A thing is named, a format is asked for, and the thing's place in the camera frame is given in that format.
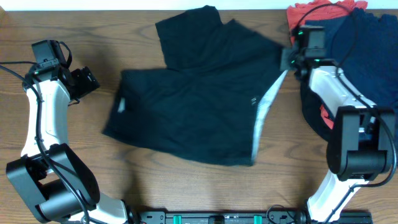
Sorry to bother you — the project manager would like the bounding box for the black shorts white waistband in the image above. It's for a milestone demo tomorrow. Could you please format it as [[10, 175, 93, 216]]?
[[103, 6, 282, 166]]

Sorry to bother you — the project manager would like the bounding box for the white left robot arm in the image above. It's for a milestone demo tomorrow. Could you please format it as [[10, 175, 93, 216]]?
[[6, 62, 134, 223]]

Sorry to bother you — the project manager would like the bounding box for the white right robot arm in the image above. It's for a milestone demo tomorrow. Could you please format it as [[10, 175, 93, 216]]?
[[280, 47, 397, 223]]

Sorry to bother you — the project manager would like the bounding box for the black garment in pile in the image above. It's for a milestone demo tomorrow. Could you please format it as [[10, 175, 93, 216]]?
[[300, 83, 334, 141]]

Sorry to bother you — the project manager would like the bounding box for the red garment in pile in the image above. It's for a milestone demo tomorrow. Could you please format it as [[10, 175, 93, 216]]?
[[286, 0, 368, 130]]

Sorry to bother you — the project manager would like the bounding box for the navy blue garment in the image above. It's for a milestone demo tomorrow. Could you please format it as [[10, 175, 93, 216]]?
[[306, 8, 397, 111]]

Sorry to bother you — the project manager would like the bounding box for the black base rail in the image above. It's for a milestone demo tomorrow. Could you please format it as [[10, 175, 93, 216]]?
[[136, 210, 374, 224]]

